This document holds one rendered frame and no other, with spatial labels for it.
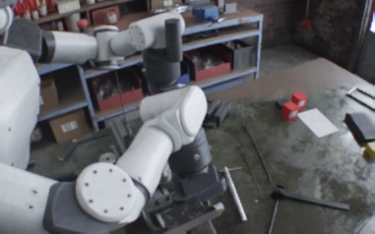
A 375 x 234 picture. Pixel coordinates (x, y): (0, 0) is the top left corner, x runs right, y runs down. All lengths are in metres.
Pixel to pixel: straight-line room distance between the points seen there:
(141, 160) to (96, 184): 0.10
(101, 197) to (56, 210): 0.06
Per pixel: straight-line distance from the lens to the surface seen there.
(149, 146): 0.43
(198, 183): 0.57
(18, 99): 0.50
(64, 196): 0.34
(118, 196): 0.34
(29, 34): 0.70
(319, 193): 0.83
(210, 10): 2.12
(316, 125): 1.06
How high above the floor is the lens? 1.50
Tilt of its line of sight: 36 degrees down
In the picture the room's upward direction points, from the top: 3 degrees counter-clockwise
